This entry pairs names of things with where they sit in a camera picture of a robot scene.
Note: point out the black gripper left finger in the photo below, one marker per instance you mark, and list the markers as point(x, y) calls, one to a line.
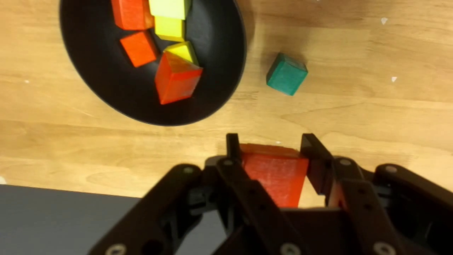
point(212, 202)

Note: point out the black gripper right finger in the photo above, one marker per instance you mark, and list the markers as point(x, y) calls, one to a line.
point(376, 207)

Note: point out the green wooden block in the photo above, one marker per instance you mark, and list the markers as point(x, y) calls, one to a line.
point(286, 73)

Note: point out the black bowl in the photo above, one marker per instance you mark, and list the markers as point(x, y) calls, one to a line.
point(93, 79)

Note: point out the yellow wooden block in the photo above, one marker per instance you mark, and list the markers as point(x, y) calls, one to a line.
point(170, 28)
point(183, 51)

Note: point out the orange wooden block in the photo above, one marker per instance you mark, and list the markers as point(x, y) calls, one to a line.
point(137, 48)

